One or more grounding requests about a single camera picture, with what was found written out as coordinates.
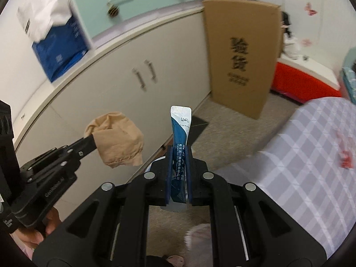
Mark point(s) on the white plastic bag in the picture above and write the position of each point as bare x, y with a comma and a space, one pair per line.
37, 17

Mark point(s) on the person's left hand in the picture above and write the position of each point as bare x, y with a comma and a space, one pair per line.
29, 239

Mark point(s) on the white low cabinet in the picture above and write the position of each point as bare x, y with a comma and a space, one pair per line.
141, 74

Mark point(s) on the light blue trash bin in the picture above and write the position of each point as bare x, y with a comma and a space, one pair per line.
153, 164

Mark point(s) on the white bag on shelf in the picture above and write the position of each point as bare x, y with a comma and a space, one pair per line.
291, 46

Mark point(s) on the red storage box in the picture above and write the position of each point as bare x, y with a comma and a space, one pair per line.
300, 86

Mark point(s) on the beige stocking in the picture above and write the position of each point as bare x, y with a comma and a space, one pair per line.
118, 140

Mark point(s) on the grey plaid bed sheet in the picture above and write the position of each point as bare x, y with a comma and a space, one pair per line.
308, 169

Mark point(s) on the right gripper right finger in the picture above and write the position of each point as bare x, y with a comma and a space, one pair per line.
248, 227

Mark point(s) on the pink butterfly wall sticker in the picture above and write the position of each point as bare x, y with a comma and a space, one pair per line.
310, 11

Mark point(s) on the pink fringed floor rug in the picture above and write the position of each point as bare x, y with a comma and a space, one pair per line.
198, 243

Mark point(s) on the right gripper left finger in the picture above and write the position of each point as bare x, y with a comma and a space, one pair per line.
110, 227

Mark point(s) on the blue shopping bag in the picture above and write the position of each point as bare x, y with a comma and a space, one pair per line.
62, 48

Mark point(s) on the large cardboard box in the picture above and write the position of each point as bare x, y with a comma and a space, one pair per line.
244, 39

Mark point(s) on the blue white sachet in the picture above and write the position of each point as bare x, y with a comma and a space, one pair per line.
181, 122

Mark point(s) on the black floor mat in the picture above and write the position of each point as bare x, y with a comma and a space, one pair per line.
197, 127

